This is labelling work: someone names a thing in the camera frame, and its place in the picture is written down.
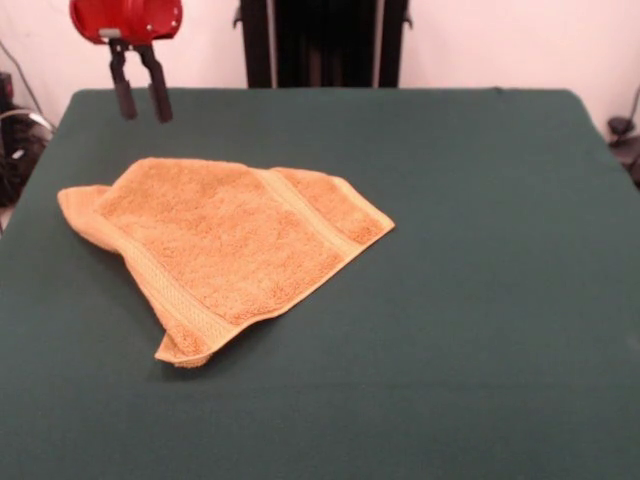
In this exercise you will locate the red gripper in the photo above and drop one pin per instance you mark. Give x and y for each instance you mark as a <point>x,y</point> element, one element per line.
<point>125,17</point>

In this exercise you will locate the orange terry towel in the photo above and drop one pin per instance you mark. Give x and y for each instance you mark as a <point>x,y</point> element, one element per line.
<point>215,240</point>

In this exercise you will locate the black electronics pile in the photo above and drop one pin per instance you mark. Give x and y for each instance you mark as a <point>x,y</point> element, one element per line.
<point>15,160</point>

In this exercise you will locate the dark green tablecloth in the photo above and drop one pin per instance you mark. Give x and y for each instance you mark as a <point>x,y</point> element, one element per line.
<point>450,300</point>

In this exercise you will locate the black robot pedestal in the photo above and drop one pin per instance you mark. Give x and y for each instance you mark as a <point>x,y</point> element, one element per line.
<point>325,45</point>

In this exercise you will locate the black clamp mount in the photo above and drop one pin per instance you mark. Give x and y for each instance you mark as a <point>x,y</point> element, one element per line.
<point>622,127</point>

